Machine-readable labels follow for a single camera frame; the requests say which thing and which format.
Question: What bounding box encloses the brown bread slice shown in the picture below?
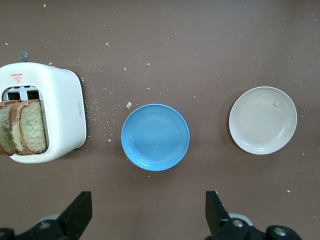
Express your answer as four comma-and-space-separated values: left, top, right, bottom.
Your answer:
8, 99, 48, 156
0, 99, 21, 157

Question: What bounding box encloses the white toaster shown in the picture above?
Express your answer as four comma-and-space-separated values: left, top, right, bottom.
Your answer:
0, 50, 88, 164

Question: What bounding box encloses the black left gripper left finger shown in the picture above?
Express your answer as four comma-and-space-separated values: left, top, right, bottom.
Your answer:
0, 191, 93, 240

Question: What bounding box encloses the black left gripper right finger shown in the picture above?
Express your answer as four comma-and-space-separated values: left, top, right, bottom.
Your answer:
205, 190, 304, 240

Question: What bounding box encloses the blue plate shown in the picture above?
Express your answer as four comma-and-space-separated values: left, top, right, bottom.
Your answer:
120, 103, 191, 172

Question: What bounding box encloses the beige plate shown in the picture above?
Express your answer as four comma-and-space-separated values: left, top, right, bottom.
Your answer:
228, 86, 298, 155

